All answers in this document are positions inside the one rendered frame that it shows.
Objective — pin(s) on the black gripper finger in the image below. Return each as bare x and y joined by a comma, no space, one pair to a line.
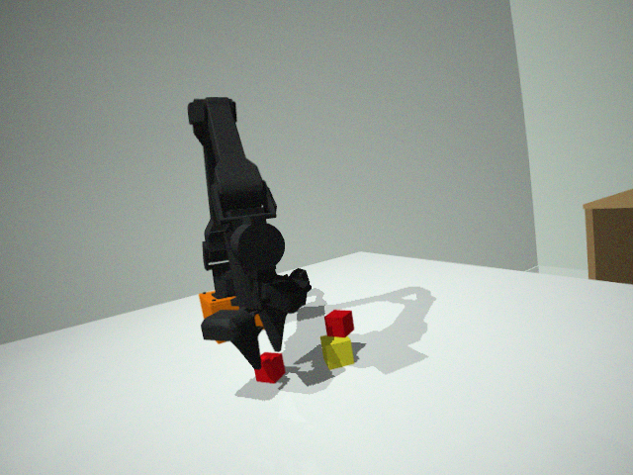
250,349
273,321

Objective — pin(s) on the yellow cube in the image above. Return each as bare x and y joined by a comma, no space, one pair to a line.
337,351

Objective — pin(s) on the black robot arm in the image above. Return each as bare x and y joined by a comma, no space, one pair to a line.
237,230

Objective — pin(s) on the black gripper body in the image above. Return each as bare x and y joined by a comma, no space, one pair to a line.
234,325

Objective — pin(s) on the red cube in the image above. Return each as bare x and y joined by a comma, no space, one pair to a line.
339,323
272,368

